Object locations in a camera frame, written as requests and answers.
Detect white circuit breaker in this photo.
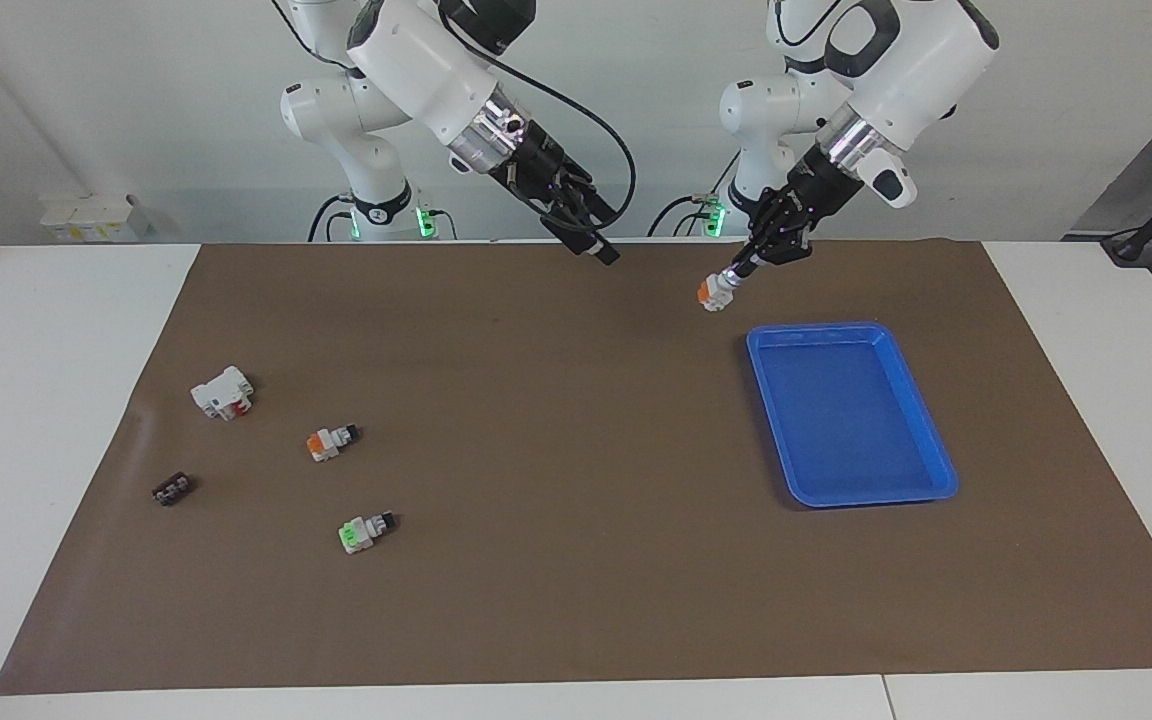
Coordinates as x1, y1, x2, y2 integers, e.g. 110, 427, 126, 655
190, 366, 255, 422

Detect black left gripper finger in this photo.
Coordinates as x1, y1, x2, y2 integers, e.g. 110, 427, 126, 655
727, 234, 813, 287
750, 194, 798, 252

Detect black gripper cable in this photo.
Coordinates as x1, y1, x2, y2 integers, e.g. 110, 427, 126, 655
441, 20, 637, 229
768, 0, 842, 51

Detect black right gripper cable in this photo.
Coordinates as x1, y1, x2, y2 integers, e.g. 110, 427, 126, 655
441, 20, 637, 229

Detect white background boxes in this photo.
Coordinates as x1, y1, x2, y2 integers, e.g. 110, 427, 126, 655
41, 193, 152, 243

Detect selector switch orange green block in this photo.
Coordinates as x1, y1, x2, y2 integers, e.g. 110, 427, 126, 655
696, 270, 742, 313

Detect black right base cable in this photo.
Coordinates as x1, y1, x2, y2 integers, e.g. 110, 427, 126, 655
308, 195, 351, 243

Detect blue plastic tray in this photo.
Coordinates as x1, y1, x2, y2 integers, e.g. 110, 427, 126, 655
746, 321, 960, 510

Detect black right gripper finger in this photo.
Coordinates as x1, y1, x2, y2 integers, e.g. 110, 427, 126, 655
570, 178, 619, 229
540, 204, 623, 267

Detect black base cable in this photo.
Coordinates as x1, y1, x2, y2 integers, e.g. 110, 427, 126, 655
648, 150, 742, 239
308, 195, 351, 243

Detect black left base cable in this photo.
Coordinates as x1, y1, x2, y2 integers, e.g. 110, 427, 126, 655
648, 150, 742, 239

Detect brown table mat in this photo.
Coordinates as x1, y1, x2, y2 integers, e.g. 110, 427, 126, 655
0, 238, 1152, 696

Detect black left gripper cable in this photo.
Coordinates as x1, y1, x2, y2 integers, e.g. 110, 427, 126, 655
768, 0, 842, 51

